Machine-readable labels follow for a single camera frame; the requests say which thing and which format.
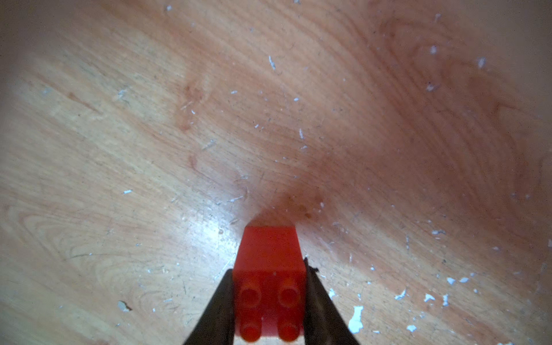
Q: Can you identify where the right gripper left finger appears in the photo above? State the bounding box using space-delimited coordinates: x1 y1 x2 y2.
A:
184 269 235 345

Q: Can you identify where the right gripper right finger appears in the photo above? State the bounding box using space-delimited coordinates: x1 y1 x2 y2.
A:
303 257 359 345

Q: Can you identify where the red lego brick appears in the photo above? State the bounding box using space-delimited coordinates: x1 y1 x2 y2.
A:
232 226 306 343

